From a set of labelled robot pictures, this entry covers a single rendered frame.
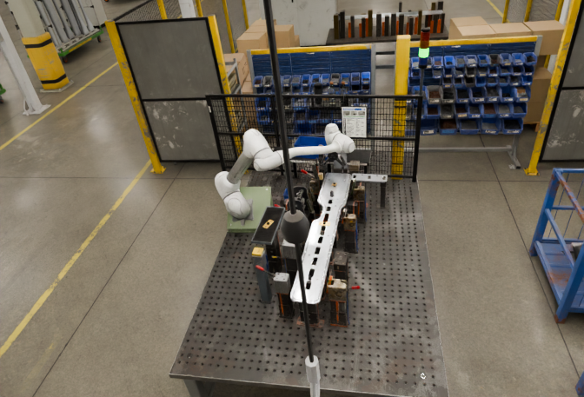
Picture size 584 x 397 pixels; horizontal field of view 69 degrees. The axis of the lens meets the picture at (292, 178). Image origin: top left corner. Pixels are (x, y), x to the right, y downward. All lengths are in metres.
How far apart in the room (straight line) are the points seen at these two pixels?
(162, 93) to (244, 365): 3.61
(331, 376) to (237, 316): 0.75
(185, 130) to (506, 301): 3.98
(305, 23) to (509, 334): 7.50
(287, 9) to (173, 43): 4.90
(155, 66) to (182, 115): 0.65
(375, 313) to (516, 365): 1.25
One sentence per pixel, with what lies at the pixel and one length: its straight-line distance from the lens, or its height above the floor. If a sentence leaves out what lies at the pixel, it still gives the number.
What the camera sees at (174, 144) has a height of 0.41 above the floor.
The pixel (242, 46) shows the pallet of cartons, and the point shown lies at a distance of 7.41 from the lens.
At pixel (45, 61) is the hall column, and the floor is 0.64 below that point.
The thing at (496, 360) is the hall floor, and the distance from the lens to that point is 3.77.
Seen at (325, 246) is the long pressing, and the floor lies 1.00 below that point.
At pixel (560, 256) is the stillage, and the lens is 4.44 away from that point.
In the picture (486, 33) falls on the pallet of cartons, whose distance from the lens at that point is 5.90.
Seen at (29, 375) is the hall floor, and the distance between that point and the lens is 4.35.
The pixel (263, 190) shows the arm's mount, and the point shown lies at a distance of 3.60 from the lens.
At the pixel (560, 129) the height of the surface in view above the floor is 0.56.
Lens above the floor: 3.04
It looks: 34 degrees down
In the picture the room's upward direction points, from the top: 7 degrees counter-clockwise
